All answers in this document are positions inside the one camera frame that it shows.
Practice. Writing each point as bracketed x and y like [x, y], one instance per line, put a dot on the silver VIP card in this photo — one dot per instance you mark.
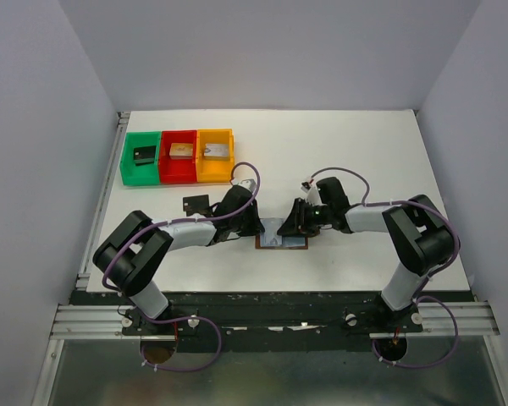
[270, 239]

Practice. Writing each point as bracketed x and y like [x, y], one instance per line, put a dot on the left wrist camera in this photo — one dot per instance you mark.
[248, 184]

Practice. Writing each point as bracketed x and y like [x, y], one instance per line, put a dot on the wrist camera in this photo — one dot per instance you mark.
[311, 192]
[248, 184]

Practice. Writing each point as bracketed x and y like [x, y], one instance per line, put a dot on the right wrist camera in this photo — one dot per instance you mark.
[311, 192]

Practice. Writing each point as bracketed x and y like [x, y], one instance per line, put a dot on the yellow plastic bin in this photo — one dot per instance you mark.
[214, 169]

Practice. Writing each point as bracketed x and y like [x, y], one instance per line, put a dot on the black VIP card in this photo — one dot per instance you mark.
[196, 204]

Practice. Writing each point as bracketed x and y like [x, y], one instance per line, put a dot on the brown leather card holder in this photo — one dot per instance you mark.
[289, 243]

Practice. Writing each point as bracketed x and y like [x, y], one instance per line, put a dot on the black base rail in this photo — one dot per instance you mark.
[273, 322]

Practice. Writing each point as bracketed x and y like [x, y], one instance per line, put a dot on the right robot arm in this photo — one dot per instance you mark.
[424, 240]

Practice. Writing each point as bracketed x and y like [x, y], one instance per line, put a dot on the red plastic bin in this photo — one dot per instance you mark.
[180, 170]

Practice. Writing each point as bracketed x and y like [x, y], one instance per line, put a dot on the green plastic bin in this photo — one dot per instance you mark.
[146, 175]

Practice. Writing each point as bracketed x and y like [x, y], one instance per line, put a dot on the aluminium frame rail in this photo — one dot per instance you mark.
[92, 322]

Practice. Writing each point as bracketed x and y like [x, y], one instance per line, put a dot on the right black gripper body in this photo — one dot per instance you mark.
[312, 216]

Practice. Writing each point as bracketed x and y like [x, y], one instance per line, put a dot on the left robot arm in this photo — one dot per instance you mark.
[130, 256]

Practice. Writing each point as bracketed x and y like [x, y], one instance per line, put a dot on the silver card in yellow bin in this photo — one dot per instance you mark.
[216, 151]

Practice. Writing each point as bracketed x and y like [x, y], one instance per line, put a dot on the black card in green bin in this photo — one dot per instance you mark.
[144, 155]

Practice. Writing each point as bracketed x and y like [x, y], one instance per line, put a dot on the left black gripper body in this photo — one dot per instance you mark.
[240, 223]

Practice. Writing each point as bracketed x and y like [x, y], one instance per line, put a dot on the gold card in red bin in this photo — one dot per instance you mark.
[181, 151]

